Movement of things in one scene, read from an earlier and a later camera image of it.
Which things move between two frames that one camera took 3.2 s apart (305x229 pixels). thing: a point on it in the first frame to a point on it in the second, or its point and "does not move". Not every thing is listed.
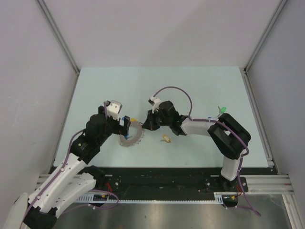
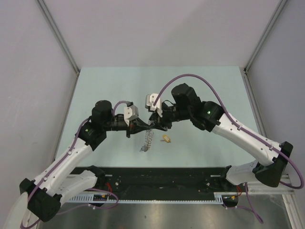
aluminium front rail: (269, 184) does not move
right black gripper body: (157, 120) does not move
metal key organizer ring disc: (129, 142) to (148, 137)
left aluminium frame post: (59, 35) does not move
